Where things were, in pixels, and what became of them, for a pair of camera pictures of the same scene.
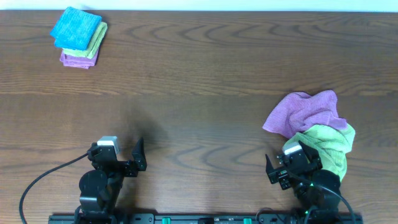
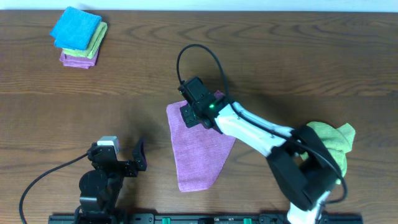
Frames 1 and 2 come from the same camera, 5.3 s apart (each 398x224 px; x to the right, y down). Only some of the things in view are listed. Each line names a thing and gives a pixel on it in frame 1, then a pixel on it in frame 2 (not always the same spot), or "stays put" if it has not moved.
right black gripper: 294,168 → 189,115
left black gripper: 123,166 stays put
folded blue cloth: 75,29 stays put
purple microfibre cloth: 300,111 → 201,151
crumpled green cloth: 332,144 stays put
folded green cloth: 93,46 stays put
